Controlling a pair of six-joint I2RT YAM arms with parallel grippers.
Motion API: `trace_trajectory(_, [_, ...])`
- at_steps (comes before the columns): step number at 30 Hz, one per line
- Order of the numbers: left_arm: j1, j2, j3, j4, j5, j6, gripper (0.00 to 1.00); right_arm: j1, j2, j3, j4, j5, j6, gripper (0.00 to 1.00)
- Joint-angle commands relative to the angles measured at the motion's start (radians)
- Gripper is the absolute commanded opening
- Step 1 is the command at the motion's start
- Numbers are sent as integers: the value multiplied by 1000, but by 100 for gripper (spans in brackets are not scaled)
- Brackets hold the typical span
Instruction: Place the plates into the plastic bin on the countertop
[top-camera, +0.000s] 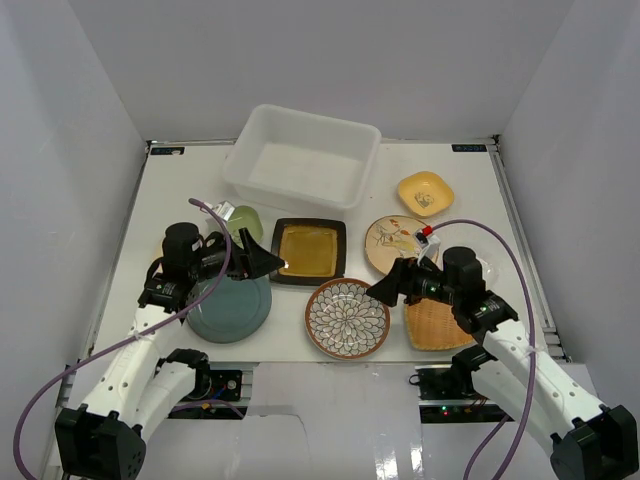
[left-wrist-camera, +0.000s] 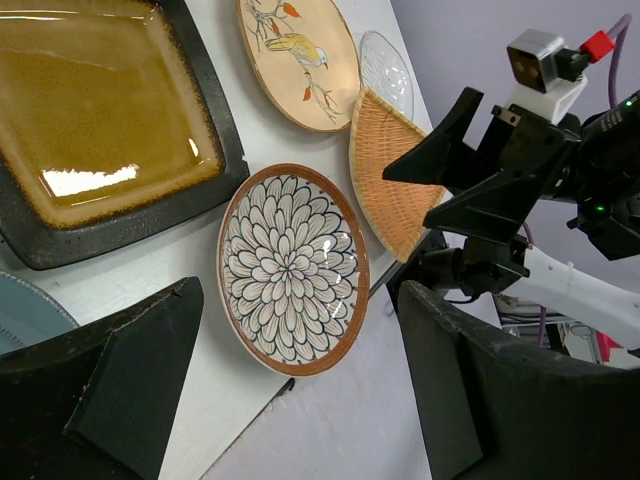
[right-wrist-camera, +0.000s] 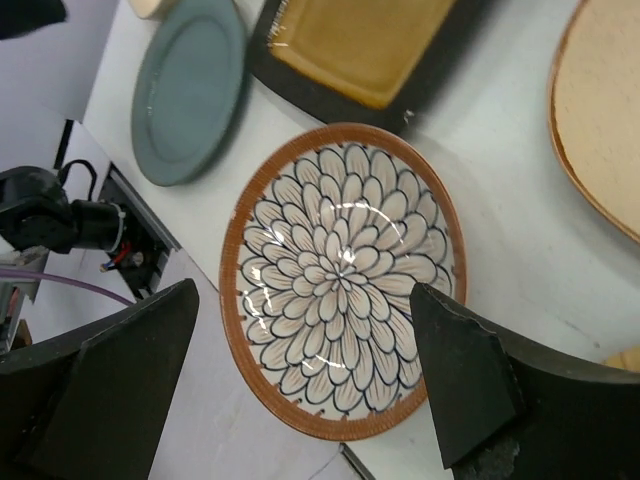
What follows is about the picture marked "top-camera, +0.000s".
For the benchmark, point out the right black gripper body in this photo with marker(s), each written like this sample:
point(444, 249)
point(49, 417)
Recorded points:
point(425, 284)

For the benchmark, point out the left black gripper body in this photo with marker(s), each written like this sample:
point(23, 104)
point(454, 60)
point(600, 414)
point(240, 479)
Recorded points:
point(241, 255)

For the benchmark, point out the woven bamboo basket plate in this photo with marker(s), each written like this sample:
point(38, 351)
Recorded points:
point(432, 327)

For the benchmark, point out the beige bird painted plate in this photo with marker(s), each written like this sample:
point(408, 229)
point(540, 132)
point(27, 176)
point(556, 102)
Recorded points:
point(391, 237)

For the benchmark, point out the floral patterned round bowl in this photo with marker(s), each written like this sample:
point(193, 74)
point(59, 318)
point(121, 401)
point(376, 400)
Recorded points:
point(344, 322)

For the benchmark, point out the blue-grey round plate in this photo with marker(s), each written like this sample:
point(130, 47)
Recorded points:
point(233, 311)

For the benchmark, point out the cream panda dish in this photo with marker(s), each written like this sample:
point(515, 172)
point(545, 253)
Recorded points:
point(158, 253)

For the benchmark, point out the black square amber plate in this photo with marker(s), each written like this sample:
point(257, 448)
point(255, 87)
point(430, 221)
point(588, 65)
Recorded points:
point(314, 251)

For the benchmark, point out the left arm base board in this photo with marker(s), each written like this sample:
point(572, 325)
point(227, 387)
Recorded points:
point(227, 398)

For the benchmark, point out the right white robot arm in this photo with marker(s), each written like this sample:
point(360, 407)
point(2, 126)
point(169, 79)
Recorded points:
point(582, 436)

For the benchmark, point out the right arm base board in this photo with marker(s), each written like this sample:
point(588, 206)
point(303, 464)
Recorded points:
point(444, 400)

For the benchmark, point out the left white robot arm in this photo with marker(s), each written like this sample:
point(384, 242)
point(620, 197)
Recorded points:
point(106, 436)

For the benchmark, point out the white plastic bin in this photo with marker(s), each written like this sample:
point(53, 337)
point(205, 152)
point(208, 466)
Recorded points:
point(302, 162)

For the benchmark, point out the green panda dish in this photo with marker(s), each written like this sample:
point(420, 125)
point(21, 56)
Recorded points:
point(245, 217)

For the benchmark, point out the yellow panda dish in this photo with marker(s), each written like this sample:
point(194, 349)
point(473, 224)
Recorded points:
point(425, 194)

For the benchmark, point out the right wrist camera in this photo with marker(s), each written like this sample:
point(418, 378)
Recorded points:
point(428, 242)

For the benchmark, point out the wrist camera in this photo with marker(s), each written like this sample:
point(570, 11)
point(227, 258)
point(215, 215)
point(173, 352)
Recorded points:
point(224, 210)
point(428, 242)

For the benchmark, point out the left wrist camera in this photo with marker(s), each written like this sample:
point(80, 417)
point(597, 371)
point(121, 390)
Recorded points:
point(224, 210)

